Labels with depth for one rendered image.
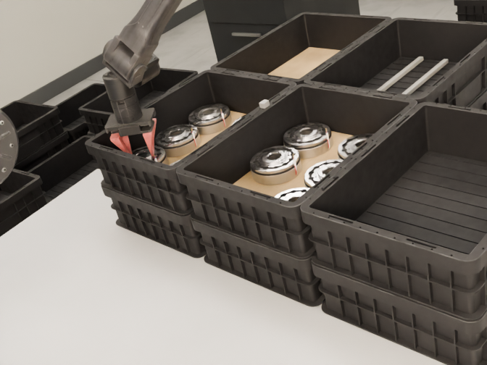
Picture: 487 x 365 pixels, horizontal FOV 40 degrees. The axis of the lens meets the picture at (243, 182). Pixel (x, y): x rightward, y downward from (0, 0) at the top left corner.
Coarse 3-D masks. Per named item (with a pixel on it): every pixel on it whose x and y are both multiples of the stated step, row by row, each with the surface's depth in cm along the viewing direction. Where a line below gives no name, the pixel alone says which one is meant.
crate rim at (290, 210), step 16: (288, 96) 144; (368, 96) 135; (384, 96) 134; (400, 112) 126; (240, 128) 135; (384, 128) 123; (368, 144) 119; (192, 160) 128; (192, 176) 123; (208, 192) 121; (224, 192) 118; (240, 192) 114; (256, 192) 113; (272, 208) 110; (288, 208) 108
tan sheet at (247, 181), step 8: (336, 136) 145; (344, 136) 144; (336, 144) 142; (328, 152) 140; (336, 152) 139; (304, 160) 139; (312, 160) 138; (320, 160) 138; (304, 168) 136; (248, 176) 138; (240, 184) 136; (248, 184) 136; (256, 184) 135; (280, 184) 133; (288, 184) 132; (296, 184) 132; (304, 184) 131; (264, 192) 132; (272, 192) 131; (280, 192) 130
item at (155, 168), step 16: (192, 80) 163; (256, 80) 156; (272, 80) 153; (160, 96) 159; (256, 112) 140; (96, 144) 143; (208, 144) 132; (112, 160) 140; (128, 160) 135; (144, 160) 132; (160, 176) 130; (176, 176) 128
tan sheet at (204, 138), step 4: (232, 112) 167; (236, 112) 166; (232, 116) 165; (236, 116) 164; (240, 116) 164; (220, 132) 159; (200, 136) 159; (204, 136) 158; (208, 136) 158; (212, 136) 158; (204, 140) 156; (208, 140) 156; (200, 144) 155; (196, 148) 154; (176, 156) 153; (180, 156) 152; (184, 156) 152; (168, 160) 152; (172, 160) 152; (176, 160) 151
